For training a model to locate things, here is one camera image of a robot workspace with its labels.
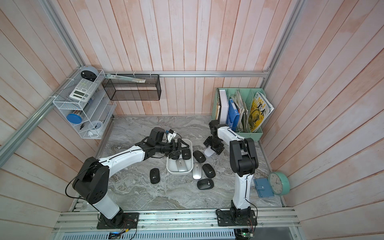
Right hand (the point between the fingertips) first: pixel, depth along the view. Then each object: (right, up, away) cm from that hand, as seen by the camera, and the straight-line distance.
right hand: (210, 147), depth 100 cm
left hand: (-17, 0, -18) cm, 25 cm away
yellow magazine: (+34, +27, -4) cm, 43 cm away
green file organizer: (+27, +36, +4) cm, 46 cm away
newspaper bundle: (+23, +17, -2) cm, 28 cm away
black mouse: (-16, -4, -5) cm, 17 cm away
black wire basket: (-61, +41, +7) cm, 73 cm away
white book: (+8, +26, -10) cm, 29 cm away
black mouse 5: (-5, -19, -16) cm, 25 cm away
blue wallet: (+27, -20, -18) cm, 39 cm away
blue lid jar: (-74, +18, -24) cm, 80 cm away
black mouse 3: (-8, -5, -6) cm, 11 cm away
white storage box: (-26, -11, -7) cm, 29 cm away
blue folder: (+14, +21, -6) cm, 26 cm away
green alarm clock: (+33, -16, -23) cm, 43 cm away
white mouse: (-1, -3, -2) cm, 4 cm away
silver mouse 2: (-9, -13, -11) cm, 19 cm away
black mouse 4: (-2, -13, -11) cm, 17 cm away
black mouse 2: (-35, -15, -14) cm, 40 cm away
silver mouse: (-19, -11, -9) cm, 23 cm away
